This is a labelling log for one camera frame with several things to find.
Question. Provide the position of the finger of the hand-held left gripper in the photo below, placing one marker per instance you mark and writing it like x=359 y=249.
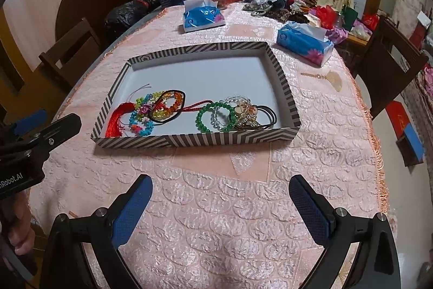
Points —
x=57 y=131
x=30 y=121

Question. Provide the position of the gold rhinestone brooch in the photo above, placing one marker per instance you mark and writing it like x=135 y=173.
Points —
x=248 y=122

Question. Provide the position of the sofa with patterned blanket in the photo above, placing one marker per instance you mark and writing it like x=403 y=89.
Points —
x=419 y=89

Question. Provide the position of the pile of dark hair accessories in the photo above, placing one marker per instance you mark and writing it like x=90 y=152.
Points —
x=280 y=13

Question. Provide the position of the person's left hand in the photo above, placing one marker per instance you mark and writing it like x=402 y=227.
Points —
x=22 y=228

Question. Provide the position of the blue flowered tissue box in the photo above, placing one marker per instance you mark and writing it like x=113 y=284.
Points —
x=301 y=43

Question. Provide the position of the dark green bag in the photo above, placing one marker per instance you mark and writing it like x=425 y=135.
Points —
x=350 y=16

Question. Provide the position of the dark wooden chair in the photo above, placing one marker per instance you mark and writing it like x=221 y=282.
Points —
x=389 y=72
x=71 y=52

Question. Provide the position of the fan-shaped tassel pendant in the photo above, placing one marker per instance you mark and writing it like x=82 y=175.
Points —
x=333 y=80

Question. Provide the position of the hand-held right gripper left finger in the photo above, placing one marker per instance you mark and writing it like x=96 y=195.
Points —
x=130 y=211

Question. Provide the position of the blue and brown box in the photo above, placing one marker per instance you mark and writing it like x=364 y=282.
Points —
x=412 y=143

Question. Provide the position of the blue tissue pack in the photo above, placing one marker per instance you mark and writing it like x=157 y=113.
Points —
x=203 y=18

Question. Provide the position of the red tassel knot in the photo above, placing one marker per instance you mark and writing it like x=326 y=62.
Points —
x=115 y=119

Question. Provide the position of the striped cardboard box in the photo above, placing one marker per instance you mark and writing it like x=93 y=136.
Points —
x=203 y=79

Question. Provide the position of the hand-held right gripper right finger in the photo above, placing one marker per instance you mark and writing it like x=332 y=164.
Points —
x=309 y=207

